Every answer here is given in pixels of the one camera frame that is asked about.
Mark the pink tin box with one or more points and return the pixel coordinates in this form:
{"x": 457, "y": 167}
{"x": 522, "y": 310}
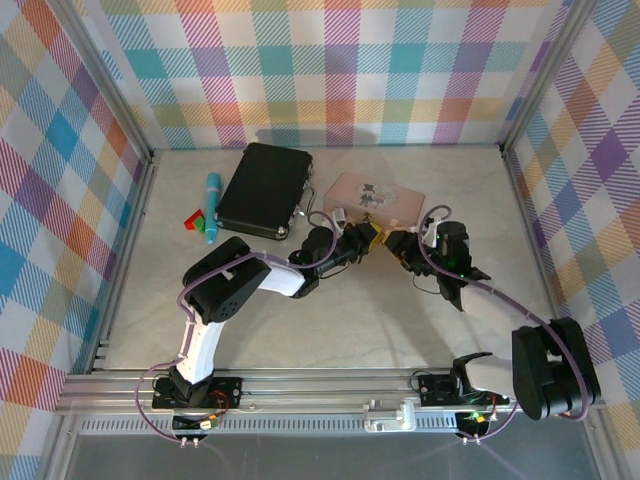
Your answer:
{"x": 380, "y": 200}

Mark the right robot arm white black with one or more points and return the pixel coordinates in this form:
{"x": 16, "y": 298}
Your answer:
{"x": 540, "y": 370}

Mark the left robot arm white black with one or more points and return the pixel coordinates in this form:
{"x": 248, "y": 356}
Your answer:
{"x": 200, "y": 350}

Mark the black hard case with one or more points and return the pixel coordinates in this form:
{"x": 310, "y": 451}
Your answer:
{"x": 265, "y": 187}

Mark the teal pen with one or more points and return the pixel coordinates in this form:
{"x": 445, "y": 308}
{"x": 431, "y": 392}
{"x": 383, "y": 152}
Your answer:
{"x": 213, "y": 200}

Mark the red green toy block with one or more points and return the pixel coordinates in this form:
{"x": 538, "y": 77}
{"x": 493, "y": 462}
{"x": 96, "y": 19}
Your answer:
{"x": 195, "y": 221}

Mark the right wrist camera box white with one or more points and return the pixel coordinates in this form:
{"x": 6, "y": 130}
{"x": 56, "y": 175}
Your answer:
{"x": 432, "y": 232}

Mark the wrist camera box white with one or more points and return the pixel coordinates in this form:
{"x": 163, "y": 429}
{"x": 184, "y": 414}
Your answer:
{"x": 432, "y": 232}
{"x": 339, "y": 217}

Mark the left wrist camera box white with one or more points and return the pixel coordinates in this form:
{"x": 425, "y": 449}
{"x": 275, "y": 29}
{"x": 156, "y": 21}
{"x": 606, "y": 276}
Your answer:
{"x": 339, "y": 217}

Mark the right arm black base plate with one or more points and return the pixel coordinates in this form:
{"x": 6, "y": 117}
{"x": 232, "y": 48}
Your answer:
{"x": 435, "y": 387}

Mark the aluminium frame rail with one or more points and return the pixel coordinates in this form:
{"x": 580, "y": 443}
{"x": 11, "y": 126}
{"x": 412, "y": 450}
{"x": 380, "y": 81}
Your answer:
{"x": 300, "y": 395}

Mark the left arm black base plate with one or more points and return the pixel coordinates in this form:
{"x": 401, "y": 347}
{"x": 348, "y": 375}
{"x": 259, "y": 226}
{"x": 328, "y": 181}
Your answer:
{"x": 225, "y": 392}

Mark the aluminium frame post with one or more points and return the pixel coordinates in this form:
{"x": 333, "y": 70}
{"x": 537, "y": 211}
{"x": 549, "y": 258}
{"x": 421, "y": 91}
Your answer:
{"x": 545, "y": 75}
{"x": 107, "y": 75}

